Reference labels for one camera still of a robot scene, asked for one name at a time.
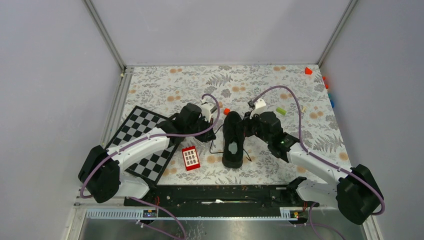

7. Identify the black sneaker shoe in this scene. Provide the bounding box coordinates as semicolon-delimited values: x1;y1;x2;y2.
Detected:
222;111;245;169

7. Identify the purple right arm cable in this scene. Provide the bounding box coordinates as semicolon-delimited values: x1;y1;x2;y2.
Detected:
249;85;386;216

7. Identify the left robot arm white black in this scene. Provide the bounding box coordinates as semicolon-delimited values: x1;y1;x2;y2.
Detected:
78;102;220;206

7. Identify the black shoelace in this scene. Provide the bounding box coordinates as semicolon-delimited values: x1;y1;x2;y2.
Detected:
209;124;253;163

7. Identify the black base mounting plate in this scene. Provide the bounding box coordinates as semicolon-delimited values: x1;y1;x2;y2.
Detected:
143;184;312;214

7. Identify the green rectangular block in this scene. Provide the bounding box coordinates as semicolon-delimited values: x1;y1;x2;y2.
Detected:
276;107;287;116

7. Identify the orange red toy piece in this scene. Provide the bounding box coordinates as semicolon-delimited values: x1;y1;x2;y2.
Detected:
322;76;329;89

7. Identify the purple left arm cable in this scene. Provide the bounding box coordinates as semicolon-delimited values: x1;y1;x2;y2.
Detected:
79;93;221;200

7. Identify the red triangular block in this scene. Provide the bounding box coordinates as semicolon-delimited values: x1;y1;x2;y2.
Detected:
304;67;313;75

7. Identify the grey slotted cable duct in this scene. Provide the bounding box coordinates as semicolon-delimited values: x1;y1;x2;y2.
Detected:
85;207;307;221

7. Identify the floral patterned table mat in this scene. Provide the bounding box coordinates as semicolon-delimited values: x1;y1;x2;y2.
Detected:
120;64;351;185

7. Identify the black white chessboard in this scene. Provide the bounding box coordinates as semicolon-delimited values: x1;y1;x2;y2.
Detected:
106;106;179;186

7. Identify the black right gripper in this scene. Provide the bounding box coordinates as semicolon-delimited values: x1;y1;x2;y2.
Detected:
237;109;272;145

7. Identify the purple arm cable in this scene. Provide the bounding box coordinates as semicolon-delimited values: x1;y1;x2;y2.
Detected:
249;85;386;216
79;93;221;200

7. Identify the small red cube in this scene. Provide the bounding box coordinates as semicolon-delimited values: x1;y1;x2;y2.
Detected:
223;108;231;116

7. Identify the red toy calculator block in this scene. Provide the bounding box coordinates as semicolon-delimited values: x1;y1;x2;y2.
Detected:
181;146;201;171

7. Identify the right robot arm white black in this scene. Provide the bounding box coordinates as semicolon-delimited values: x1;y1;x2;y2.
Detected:
242;111;384;225

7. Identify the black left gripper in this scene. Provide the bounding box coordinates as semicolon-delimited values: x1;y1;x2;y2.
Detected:
185;114;216;143

